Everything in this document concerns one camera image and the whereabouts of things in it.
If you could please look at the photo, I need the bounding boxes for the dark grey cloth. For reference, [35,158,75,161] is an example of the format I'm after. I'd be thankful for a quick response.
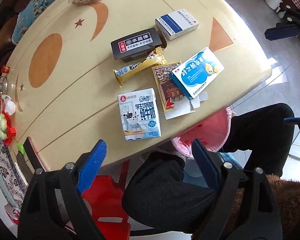
[16,151,33,184]

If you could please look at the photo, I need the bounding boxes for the white blue medicine box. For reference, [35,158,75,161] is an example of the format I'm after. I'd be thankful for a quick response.
[155,9,199,41]

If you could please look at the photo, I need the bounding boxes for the white milk carton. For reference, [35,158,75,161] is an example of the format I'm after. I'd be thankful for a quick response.
[117,88,161,141]

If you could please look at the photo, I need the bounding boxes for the gold snack wrapper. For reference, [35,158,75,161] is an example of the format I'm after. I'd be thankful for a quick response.
[113,47,167,87]

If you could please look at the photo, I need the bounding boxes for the floral patterned sofa cover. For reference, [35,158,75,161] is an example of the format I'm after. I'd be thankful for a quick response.
[0,137,27,209]

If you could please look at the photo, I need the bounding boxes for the small red cup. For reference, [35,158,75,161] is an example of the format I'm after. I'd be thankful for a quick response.
[0,65,10,74]

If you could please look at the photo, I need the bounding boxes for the pink lined trash bin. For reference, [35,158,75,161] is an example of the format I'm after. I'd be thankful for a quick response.
[171,107,232,160]

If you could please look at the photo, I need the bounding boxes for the blue plastic stool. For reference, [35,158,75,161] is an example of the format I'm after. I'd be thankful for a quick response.
[184,152,243,187]

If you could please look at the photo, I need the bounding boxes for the blue floral seat cover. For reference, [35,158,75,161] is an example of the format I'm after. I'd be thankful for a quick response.
[12,0,55,45]

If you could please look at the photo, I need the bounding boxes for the smartphone with pink case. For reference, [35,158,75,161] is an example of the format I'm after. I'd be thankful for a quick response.
[23,137,47,172]

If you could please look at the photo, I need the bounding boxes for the brown fuzzy sleeve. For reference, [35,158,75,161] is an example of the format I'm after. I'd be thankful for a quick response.
[230,173,300,238]

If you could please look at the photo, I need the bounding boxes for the brown leather sofa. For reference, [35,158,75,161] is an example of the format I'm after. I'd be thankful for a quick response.
[0,0,36,68]

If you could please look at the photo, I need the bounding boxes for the brown patterned box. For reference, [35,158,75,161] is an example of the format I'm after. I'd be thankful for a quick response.
[152,61,208,120]

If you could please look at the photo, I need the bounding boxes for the red plastic stool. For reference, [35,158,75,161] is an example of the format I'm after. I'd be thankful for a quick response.
[82,160,131,239]

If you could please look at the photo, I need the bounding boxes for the white appliance by wall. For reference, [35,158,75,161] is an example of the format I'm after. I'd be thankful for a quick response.
[264,0,283,10]

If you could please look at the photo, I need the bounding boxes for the black cardboard box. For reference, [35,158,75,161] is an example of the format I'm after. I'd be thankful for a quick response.
[111,28,167,62]

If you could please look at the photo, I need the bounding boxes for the green clip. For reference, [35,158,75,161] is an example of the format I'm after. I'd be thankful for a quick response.
[17,143,25,155]

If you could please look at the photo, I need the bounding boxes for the blue cartoon medicine box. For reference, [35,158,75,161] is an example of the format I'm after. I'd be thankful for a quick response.
[169,47,224,100]

